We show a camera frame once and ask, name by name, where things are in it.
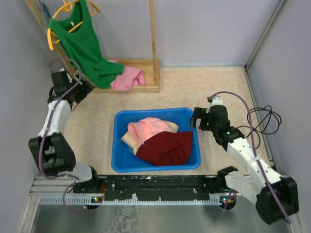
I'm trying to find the dark red bucket hat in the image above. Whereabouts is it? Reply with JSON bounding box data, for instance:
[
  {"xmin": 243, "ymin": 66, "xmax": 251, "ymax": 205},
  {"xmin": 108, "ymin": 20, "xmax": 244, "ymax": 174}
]
[{"xmin": 136, "ymin": 131, "xmax": 193, "ymax": 166}]

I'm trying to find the pink bucket hat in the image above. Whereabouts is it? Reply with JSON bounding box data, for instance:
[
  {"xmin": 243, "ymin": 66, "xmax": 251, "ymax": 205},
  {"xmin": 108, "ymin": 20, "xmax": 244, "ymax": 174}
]
[{"xmin": 127, "ymin": 117, "xmax": 172, "ymax": 146}]

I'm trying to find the wooden clothes rack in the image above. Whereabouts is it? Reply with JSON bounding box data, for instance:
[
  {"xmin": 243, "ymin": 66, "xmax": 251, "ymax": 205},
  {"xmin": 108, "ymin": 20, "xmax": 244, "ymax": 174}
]
[{"xmin": 25, "ymin": 0, "xmax": 160, "ymax": 93}]

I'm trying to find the blue plastic bin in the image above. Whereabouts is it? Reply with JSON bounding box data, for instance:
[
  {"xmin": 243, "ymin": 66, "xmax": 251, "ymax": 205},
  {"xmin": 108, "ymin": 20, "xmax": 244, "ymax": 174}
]
[{"xmin": 111, "ymin": 107, "xmax": 201, "ymax": 173}]

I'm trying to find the black wire hat stand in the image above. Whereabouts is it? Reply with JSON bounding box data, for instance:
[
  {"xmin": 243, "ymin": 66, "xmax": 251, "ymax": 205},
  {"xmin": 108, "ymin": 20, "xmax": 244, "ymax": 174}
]
[{"xmin": 237, "ymin": 105, "xmax": 282, "ymax": 149}]

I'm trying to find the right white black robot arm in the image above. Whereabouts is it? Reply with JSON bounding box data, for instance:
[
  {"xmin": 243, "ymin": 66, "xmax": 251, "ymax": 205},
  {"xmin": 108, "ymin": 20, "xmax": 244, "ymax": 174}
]
[{"xmin": 190, "ymin": 95, "xmax": 299, "ymax": 225}]

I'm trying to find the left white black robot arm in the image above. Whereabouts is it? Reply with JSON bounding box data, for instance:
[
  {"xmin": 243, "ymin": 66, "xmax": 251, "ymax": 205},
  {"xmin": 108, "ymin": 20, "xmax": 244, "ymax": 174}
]
[{"xmin": 28, "ymin": 70, "xmax": 101, "ymax": 193}]

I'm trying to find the green tank top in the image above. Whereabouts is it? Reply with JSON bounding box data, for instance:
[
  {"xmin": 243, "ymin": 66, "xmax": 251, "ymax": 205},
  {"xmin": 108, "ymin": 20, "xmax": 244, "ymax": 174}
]
[{"xmin": 48, "ymin": 0, "xmax": 124, "ymax": 89}]

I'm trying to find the pink crumpled garment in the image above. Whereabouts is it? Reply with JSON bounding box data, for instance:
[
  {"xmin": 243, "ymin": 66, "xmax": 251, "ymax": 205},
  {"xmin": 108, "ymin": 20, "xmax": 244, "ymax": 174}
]
[{"xmin": 110, "ymin": 66, "xmax": 145, "ymax": 91}]

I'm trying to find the beige bucket hat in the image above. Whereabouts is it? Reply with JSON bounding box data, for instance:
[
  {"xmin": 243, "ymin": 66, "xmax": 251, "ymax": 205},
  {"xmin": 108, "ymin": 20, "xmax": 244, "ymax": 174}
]
[{"xmin": 121, "ymin": 120, "xmax": 179, "ymax": 155}]

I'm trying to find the teal clothes hanger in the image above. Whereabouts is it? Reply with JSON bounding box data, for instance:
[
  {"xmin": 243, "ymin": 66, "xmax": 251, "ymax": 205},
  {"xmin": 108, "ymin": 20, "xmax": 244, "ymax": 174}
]
[{"xmin": 38, "ymin": 0, "xmax": 51, "ymax": 32}]

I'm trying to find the yellow clothes hanger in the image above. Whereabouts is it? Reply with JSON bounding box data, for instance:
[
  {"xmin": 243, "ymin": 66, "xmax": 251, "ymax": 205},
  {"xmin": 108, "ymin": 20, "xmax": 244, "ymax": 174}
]
[{"xmin": 46, "ymin": 0, "xmax": 101, "ymax": 51}]

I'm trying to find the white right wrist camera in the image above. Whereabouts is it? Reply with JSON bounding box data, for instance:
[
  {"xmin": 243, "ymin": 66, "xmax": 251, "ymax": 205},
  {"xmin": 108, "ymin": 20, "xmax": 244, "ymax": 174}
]
[{"xmin": 207, "ymin": 96, "xmax": 224, "ymax": 107}]

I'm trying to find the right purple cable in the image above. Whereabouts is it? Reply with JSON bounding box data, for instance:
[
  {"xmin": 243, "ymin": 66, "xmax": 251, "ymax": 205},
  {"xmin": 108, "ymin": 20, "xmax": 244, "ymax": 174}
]
[{"xmin": 211, "ymin": 91, "xmax": 292, "ymax": 224}]

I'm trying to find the purple cable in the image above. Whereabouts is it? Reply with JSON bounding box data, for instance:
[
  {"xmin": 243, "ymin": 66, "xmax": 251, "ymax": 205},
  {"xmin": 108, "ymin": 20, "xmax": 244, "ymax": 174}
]
[
  {"xmin": 211, "ymin": 91, "xmax": 292, "ymax": 224},
  {"xmin": 38, "ymin": 57, "xmax": 88, "ymax": 215}
]

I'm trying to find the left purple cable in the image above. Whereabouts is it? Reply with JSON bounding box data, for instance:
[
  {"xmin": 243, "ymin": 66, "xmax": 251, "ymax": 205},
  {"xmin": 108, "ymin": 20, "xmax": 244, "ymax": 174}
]
[{"xmin": 38, "ymin": 57, "xmax": 88, "ymax": 215}]

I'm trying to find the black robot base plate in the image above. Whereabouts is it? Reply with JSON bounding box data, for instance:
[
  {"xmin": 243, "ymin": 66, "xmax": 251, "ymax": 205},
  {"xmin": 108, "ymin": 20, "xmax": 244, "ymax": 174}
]
[{"xmin": 73, "ymin": 175, "xmax": 237, "ymax": 210}]

